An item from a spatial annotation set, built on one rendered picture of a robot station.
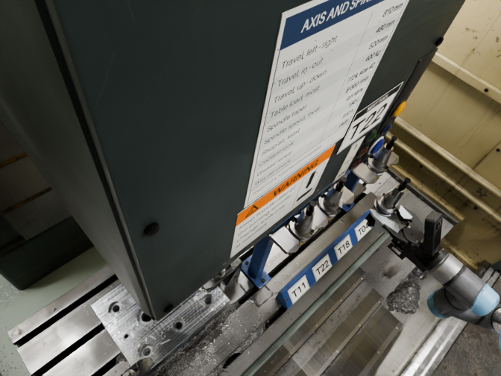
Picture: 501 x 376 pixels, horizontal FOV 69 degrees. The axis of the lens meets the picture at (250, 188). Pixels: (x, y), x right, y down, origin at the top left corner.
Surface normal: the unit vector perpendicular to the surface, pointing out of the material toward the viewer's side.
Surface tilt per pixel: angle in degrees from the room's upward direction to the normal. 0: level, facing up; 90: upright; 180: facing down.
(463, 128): 90
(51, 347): 0
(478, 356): 0
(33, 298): 0
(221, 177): 90
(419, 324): 17
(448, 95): 90
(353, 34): 90
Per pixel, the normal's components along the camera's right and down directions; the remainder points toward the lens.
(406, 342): -0.08, -0.74
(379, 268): -0.19, -0.32
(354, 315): 0.22, -0.63
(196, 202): 0.67, 0.65
